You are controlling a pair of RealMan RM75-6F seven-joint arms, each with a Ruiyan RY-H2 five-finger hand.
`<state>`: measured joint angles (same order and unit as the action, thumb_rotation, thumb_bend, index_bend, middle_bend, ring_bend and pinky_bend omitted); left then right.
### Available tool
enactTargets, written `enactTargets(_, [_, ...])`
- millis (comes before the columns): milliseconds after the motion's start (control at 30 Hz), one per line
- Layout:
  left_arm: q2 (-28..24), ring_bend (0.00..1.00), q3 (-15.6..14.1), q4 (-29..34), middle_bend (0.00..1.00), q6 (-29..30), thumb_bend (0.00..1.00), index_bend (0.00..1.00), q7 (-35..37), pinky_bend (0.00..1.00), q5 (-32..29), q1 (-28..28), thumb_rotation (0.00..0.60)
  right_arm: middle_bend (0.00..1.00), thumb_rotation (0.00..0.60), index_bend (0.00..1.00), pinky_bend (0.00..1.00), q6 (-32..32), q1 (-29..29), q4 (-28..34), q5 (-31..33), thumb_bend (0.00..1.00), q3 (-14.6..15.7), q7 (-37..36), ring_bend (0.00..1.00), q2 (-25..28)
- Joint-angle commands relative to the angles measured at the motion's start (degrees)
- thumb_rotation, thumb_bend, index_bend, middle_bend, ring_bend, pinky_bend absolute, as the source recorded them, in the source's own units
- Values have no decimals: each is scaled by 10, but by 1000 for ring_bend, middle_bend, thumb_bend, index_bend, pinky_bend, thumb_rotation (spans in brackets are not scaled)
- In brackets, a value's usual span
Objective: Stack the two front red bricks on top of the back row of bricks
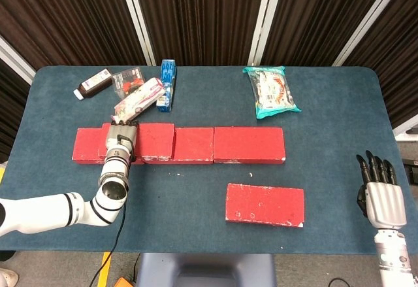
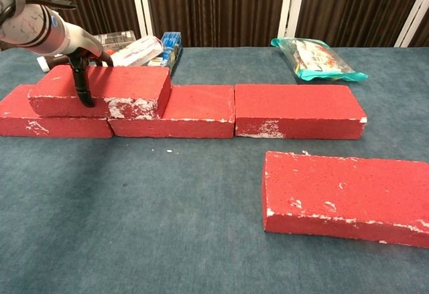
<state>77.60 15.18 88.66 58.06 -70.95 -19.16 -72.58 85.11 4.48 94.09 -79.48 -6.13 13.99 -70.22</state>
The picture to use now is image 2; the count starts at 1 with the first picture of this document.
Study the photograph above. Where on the white partition frame post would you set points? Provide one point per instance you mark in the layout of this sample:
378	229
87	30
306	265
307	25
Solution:
291	2
414	19
142	2

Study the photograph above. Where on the red brick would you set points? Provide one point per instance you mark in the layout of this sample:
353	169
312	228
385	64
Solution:
295	106
335	190
127	83
197	106
60	128

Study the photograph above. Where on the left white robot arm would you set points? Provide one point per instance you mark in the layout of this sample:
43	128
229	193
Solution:
27	26

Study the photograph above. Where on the clear plastic blister package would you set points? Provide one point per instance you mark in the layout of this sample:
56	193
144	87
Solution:
117	37

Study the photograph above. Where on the white pink toothpaste box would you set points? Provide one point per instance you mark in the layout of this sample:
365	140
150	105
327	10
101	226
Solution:
137	53

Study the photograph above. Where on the teal snack bag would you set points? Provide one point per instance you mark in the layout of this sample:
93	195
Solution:
318	58

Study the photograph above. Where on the blue carton box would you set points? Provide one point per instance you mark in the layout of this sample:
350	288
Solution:
171	48

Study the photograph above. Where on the brown medicine bottle white cap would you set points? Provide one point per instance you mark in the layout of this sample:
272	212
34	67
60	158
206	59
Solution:
50	62

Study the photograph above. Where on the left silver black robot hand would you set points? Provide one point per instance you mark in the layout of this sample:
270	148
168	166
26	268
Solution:
83	41

